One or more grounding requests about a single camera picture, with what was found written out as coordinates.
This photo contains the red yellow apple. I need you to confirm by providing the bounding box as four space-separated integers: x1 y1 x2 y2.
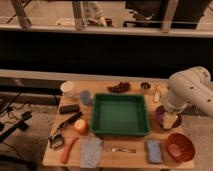
74 119 87 134

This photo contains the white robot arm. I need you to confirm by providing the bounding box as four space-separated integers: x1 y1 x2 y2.
162 66 213 129

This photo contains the purple bowl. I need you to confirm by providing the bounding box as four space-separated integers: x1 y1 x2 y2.
155 105 182 129

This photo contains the red bowl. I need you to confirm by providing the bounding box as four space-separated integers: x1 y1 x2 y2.
165 133 195 162

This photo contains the blue sponge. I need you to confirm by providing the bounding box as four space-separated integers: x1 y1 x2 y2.
146 140 163 164

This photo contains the small metal cup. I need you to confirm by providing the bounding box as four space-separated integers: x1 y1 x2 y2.
141 82 151 90

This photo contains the dark grape bunch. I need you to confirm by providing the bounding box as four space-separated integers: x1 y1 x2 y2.
107 82 130 93

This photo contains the green plastic tray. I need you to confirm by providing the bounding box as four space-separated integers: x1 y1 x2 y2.
90 93 151 136

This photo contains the silver fork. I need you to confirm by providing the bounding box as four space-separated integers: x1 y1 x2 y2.
105 147 136 153

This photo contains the grey folded cloth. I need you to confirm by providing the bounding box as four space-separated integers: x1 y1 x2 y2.
80 137 103 168

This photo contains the blue grey cup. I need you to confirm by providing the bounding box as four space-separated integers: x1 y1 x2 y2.
80 90 93 106

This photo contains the black rectangular block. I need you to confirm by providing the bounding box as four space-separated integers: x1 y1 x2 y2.
59 104 80 114

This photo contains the white cup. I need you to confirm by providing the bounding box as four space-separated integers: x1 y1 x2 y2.
60 81 75 98

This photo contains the orange carrot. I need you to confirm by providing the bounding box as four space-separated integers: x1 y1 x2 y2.
60 137 79 164

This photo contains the black stand on floor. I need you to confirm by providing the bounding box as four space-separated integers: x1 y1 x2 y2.
0 111 32 143

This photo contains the black handled brush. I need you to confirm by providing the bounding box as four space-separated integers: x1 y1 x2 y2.
49 112 82 149

